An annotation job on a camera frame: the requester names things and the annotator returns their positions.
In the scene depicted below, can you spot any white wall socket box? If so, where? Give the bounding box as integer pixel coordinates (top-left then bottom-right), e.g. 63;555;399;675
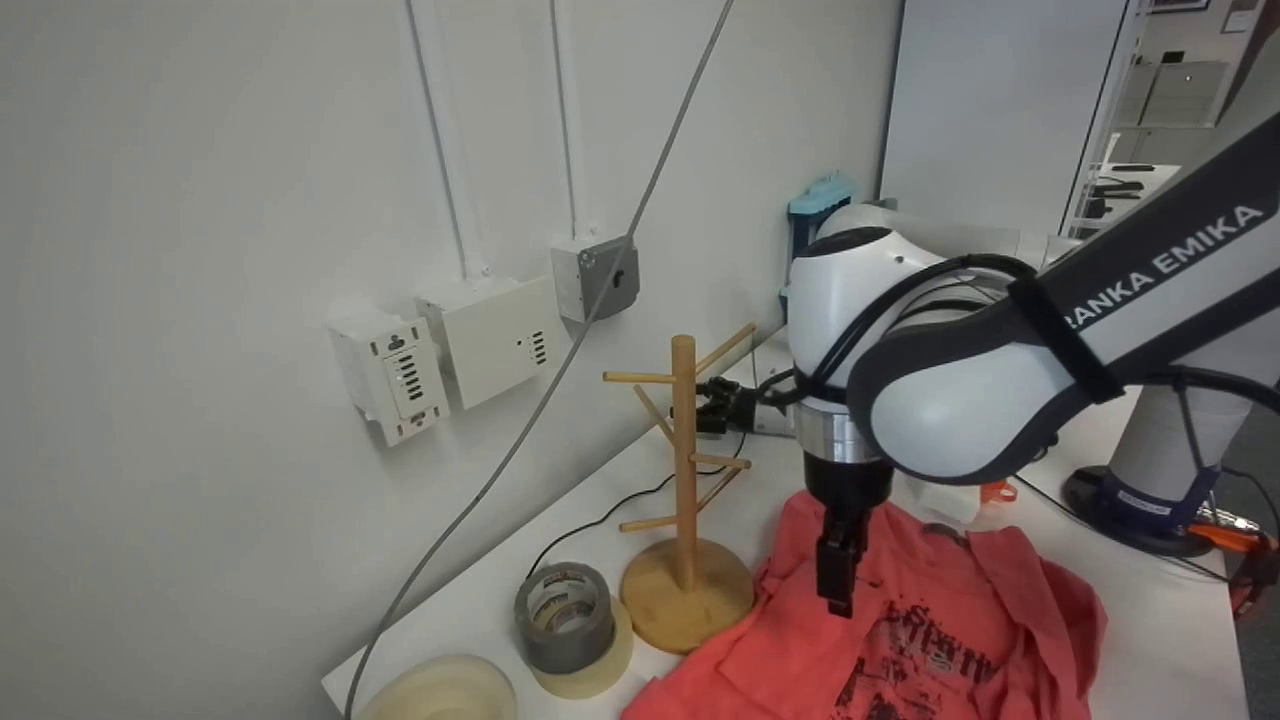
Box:
325;300;454;451

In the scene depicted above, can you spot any thin black table cable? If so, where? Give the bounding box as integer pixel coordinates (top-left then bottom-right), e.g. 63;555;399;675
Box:
517;431;754;603

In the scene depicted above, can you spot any plain white wall box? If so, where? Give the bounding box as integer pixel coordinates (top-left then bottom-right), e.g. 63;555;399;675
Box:
416;271;564;414

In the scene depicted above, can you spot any grey junction box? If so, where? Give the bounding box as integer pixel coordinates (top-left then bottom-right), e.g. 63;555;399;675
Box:
549;228;644;328

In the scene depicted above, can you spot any long grey wall cable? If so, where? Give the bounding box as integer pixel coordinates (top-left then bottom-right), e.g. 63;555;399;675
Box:
338;0;739;720

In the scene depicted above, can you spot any cream plastic bowl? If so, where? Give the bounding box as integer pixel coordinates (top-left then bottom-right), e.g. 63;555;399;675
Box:
357;651;520;720

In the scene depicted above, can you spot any cream tape roll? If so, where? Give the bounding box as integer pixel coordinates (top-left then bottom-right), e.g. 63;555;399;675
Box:
533;624;639;702

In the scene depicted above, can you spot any white background table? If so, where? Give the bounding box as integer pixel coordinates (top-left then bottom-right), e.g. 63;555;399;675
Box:
1064;129;1194;243

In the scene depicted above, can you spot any white wall conduit pipe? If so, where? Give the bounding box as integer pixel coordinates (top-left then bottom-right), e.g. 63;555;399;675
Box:
545;0;586;240
399;0;473;283

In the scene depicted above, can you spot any coral pink shirt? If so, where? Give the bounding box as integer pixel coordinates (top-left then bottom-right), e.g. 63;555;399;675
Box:
622;487;1114;720

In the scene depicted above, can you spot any small black device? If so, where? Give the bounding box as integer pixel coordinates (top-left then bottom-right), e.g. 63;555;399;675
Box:
1082;178;1147;225

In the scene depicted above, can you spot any orange clamp tool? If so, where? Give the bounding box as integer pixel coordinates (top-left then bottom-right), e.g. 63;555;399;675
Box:
1180;515;1280;618

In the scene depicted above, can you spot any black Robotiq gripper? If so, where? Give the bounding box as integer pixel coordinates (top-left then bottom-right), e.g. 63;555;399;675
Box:
802;451;896;622

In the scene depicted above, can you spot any wooden mug tree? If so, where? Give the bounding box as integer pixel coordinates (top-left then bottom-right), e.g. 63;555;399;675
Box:
601;322;760;656

